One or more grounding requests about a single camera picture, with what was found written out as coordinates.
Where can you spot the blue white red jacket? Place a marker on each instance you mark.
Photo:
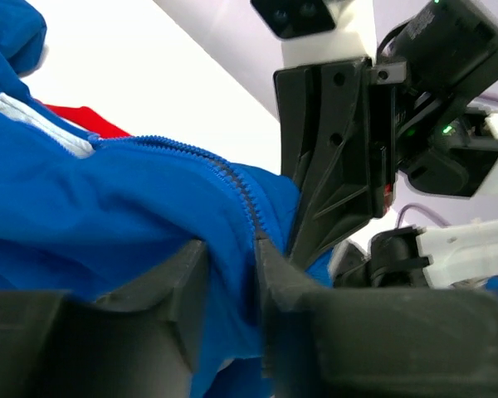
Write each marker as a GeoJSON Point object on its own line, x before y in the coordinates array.
{"type": "Point", "coordinates": [84, 213]}

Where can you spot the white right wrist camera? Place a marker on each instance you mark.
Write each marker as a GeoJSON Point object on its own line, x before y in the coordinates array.
{"type": "Point", "coordinates": [316, 31]}

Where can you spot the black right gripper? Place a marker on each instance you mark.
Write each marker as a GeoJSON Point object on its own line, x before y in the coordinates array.
{"type": "Point", "coordinates": [333, 116]}

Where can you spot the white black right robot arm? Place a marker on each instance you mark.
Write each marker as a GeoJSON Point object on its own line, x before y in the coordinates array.
{"type": "Point", "coordinates": [443, 144]}

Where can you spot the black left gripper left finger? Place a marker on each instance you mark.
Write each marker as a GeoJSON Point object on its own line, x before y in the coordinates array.
{"type": "Point", "coordinates": [141, 340]}

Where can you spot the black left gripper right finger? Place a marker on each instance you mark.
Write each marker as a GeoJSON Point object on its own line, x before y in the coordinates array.
{"type": "Point", "coordinates": [322, 342]}

